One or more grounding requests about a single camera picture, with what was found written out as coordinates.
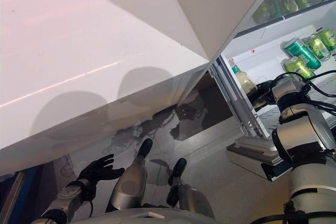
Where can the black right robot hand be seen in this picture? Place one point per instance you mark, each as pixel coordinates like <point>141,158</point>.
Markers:
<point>263,93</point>

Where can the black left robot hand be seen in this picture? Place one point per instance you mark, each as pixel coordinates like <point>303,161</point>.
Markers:
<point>97,172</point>

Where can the yellow drink bottle white cap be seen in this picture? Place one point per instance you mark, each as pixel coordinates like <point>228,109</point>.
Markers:
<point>242,79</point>

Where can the white fridge drawer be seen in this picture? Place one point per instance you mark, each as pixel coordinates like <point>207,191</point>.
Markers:
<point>267,58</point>

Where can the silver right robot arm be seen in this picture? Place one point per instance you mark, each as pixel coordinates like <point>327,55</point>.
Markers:
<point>302,134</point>

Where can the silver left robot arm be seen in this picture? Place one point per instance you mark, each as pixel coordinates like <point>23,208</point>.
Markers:
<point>68,195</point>

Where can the light green drink can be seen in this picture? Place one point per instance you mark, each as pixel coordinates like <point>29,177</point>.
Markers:
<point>299,68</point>
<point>329,39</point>
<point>317,47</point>

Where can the dark green drink can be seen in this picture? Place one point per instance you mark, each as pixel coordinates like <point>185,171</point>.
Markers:
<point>302,53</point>

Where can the robot silver legs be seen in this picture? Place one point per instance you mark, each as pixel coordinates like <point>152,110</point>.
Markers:
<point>147,216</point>

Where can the tall white cabinet panel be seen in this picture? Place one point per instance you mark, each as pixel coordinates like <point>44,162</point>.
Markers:
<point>210,3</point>

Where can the dark blue metal frame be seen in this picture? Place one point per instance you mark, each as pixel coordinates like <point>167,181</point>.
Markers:
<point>29,195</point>

